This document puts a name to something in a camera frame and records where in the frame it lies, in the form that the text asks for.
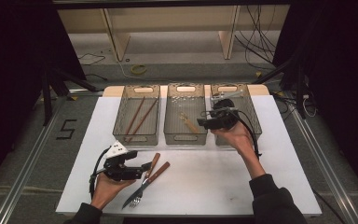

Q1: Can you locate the fork with wooden handle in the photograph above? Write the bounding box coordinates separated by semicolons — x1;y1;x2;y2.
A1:
129;152;161;209

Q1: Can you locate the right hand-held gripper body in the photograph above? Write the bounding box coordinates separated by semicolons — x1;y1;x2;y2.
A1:
210;90;245;131

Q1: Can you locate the right hand-held gripper black cable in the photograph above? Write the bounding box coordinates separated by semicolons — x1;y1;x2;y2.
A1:
233;109;263;159

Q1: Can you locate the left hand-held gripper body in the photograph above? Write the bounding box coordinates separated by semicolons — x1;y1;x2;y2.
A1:
103;140;145;183

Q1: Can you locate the yellow tape roll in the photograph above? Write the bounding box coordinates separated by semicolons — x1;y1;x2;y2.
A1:
130;63;148;76

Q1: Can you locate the black metal stand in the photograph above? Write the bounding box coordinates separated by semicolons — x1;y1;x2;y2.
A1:
251;55;310;120
41;65;100;126

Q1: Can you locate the thin black floor cable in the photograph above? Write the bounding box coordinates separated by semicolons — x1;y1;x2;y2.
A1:
76;52;107;67

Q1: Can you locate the person's left hand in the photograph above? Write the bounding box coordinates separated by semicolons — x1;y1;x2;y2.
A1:
89;172;137;212

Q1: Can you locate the left hand-held gripper black cable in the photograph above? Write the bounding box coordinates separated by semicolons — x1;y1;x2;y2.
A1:
89;147;112;201

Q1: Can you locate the knife with wooden handle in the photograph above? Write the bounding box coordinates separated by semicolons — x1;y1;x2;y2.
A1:
121;161;172;210

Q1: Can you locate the clear spoon with wooden handle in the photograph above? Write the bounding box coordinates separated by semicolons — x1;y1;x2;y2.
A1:
177;111;200;134

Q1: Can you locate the white floor cable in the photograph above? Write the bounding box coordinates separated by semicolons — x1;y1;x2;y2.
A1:
115;58;169;84

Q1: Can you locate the aluminium floor rail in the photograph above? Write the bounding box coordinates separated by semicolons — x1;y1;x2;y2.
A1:
0;88;105;224
287;99;358;224

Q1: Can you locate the white table sheet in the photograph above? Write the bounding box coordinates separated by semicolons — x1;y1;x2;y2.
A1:
55;84;323;218

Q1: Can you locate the hand-held gripper black cable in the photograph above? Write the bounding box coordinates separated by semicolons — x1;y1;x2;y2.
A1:
233;109;263;159
89;147;112;201

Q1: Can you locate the smoky clear plastic basket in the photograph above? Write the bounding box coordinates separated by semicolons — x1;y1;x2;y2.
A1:
112;84;161;147
163;83;209;147
210;83;263;147

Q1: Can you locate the black curtain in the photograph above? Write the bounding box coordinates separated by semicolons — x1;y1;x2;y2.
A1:
0;0;88;195
272;0;358;200

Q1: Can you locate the bundle of black floor cables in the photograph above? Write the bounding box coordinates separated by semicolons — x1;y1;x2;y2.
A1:
233;4;278;72

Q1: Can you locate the person's right hand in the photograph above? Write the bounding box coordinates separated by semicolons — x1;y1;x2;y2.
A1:
210;120;261;163

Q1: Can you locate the brown wooden chopstick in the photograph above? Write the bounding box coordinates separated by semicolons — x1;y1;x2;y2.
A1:
126;98;158;144
124;96;146;137

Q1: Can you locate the light wooden desk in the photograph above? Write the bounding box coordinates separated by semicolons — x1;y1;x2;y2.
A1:
57;4;291;63

